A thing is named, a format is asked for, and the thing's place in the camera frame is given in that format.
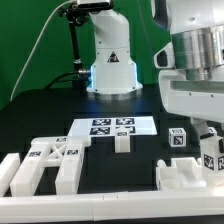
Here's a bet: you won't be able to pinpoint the white U-shaped fence frame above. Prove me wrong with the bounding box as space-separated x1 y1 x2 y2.
0 153 224 223

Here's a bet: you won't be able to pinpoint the black cables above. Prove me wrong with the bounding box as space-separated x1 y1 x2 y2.
45 69 92 90

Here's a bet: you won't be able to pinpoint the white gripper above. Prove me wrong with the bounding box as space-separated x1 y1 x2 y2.
154 42 224 140

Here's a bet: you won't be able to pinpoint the white chair seat part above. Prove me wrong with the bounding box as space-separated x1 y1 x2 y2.
156 157 224 191

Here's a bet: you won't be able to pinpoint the black camera stand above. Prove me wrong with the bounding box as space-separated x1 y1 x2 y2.
57 0 114 88

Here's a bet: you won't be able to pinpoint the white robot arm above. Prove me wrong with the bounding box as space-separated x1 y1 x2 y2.
87 0 224 138

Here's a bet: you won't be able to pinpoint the white cable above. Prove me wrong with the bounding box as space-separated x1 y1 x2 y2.
9 0 78 102

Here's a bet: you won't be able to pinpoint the white chair back part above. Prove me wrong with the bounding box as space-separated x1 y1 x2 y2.
10 136 91 197

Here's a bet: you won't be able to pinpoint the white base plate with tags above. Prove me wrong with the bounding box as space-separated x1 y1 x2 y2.
68 116 157 137

